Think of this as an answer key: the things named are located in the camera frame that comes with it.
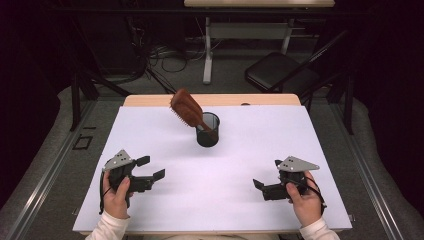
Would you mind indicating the white-legged desk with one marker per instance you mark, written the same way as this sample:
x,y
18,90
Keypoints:
x,y
246,31

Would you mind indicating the aluminium floor rail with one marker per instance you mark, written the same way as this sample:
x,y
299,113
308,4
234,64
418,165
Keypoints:
x,y
366,180
43,180

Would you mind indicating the wooden hairbrush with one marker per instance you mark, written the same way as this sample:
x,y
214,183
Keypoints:
x,y
186,108

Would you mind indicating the black folding chair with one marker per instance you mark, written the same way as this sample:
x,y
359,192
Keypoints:
x,y
276,71

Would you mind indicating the black mesh pen holder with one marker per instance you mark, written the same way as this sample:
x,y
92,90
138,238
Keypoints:
x,y
208,138

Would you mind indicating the black metal stand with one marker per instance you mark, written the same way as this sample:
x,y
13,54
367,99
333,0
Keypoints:
x,y
76,100
348,106

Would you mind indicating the person's right hand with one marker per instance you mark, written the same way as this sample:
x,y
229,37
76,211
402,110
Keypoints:
x,y
308,206

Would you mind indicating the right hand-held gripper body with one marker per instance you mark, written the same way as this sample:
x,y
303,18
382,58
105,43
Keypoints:
x,y
296,164

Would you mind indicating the white table sheet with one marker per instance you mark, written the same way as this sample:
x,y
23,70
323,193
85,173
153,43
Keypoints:
x,y
213,193

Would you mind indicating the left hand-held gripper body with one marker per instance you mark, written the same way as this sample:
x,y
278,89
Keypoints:
x,y
118,161

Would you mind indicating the person's left hand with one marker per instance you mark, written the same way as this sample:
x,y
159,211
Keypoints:
x,y
116,203

